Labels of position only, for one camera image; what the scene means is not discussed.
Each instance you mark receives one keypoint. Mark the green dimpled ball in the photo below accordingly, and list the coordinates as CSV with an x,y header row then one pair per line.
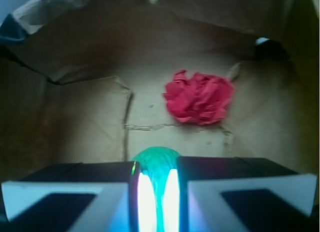
x,y
156,163

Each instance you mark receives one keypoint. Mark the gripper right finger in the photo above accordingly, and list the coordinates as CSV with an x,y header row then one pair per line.
x,y
238,194

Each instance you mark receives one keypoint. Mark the brown paper bag tray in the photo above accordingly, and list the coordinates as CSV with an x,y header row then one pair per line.
x,y
84,80

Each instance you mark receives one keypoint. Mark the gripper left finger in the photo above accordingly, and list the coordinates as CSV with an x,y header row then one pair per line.
x,y
112,196

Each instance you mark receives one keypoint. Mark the crumpled red paper ball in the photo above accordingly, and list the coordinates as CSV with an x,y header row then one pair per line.
x,y
202,99

